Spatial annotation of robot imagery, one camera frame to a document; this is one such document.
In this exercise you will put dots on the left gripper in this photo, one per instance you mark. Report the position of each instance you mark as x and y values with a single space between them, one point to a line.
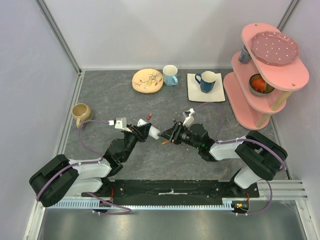
141 132

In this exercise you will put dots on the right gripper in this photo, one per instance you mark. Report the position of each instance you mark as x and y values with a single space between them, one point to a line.
177 132

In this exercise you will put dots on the white remote control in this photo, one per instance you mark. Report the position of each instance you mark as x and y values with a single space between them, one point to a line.
153 132

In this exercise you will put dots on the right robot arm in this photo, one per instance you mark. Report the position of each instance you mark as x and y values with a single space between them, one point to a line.
263 157

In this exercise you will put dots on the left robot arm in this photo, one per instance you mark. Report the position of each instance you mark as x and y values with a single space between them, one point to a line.
62 177

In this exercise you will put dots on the yellow floral plate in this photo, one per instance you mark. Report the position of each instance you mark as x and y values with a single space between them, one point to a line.
147 81

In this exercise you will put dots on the white square plate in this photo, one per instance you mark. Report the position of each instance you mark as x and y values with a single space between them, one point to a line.
196 95

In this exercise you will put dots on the light blue mug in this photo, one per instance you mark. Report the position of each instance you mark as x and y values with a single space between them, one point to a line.
170 73

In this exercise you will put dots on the beige ceramic mug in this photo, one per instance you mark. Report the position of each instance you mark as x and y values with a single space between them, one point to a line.
80 113

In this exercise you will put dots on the dark blue mug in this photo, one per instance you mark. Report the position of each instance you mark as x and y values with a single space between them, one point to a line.
206 81

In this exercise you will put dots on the pink three-tier shelf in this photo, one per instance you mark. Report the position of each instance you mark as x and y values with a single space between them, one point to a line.
251 111

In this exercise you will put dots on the bowl with fruit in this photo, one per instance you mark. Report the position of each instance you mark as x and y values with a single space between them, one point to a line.
258 86

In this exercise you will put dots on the grey blue cup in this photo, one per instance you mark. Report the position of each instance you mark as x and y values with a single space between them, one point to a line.
244 56

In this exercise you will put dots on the pink dotted plate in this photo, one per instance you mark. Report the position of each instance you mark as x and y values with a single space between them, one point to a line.
274 48

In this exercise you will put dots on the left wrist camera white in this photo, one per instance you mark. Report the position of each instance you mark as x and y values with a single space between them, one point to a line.
120 123

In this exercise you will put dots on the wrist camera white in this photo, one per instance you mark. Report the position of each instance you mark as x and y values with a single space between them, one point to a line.
188 117
120 123

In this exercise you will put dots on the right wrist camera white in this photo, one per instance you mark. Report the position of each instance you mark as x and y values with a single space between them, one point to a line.
188 117

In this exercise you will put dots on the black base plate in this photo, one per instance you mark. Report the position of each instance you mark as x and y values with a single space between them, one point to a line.
135 192

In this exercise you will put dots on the white slotted cable duct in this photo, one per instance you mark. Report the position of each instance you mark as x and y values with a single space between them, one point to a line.
95 204

